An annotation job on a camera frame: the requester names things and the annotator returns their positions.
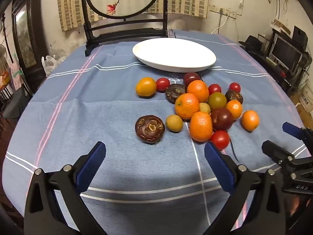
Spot person's right hand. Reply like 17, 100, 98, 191
289, 196, 310, 218

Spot yellow-green tomato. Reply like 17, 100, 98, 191
208, 92, 227, 110

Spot computer monitor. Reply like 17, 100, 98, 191
270, 35, 304, 70

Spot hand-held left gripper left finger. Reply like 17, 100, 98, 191
24, 141, 107, 235

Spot large mandarin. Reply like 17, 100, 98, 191
189, 111, 213, 143
174, 93, 200, 120
187, 80, 210, 103

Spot black media stand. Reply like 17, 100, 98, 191
245, 28, 313, 96

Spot dark brown water chestnut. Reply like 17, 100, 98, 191
135, 115, 165, 144
225, 90, 244, 105
165, 84, 187, 104

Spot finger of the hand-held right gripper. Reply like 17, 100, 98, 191
282, 122, 313, 143
262, 140, 295, 164

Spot small orange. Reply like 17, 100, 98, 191
136, 77, 157, 97
241, 110, 260, 131
225, 100, 243, 120

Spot dark wooden glass cabinet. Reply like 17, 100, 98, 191
11, 0, 53, 79

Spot white oval plate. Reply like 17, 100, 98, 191
132, 38, 217, 73

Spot black hat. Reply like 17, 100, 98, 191
238, 35, 266, 52

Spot white cable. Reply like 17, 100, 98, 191
211, 15, 229, 35

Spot black speaker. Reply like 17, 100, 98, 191
292, 26, 309, 49

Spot white plastic bag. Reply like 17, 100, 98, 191
41, 55, 58, 77

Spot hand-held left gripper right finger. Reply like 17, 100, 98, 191
204, 142, 291, 235

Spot blue striped tablecloth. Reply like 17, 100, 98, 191
2, 29, 313, 235

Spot white wall sockets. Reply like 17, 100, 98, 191
210, 4, 237, 19

